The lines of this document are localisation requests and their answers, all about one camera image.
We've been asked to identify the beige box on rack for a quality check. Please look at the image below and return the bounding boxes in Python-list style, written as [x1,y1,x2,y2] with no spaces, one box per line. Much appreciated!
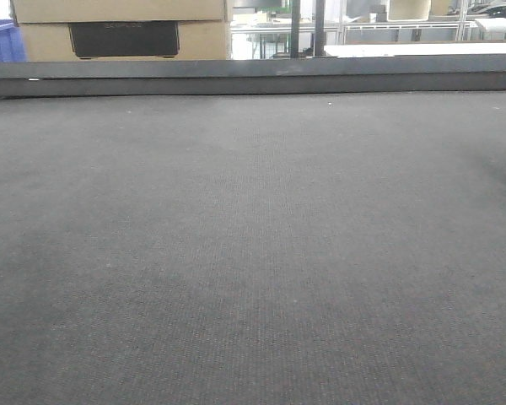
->
[386,0,431,22]

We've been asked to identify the black vertical pole left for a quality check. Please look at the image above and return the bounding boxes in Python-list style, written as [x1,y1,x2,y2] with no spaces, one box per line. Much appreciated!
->
[289,0,300,59]

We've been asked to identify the grey metal table rail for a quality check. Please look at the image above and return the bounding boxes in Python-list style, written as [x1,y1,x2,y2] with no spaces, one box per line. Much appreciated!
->
[0,54,506,98]

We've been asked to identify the blue crate behind table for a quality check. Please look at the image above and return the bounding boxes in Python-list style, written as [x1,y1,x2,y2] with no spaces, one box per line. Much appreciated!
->
[0,19,27,62]

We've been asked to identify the black vertical pole right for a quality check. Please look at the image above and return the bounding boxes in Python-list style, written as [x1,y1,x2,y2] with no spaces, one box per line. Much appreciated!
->
[313,0,326,57]

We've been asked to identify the black vertical pole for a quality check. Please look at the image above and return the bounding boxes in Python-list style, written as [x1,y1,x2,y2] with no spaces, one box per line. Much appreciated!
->
[289,0,300,59]
[313,0,326,57]

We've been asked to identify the upper cardboard box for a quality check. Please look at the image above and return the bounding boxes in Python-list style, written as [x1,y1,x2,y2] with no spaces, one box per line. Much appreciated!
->
[12,0,234,24]

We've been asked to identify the white background table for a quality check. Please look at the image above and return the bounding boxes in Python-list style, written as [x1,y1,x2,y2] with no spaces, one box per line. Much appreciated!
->
[324,42,506,58]

